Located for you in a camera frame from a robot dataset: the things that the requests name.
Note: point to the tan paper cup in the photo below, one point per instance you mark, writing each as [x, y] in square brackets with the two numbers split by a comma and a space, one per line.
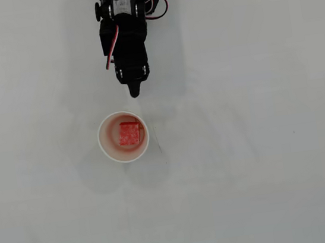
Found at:
[106, 147]

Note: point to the red sugary candy cube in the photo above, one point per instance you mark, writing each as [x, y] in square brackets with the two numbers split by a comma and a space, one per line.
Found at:
[128, 133]

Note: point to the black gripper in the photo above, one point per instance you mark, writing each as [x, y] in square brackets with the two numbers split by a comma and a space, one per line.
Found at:
[132, 73]

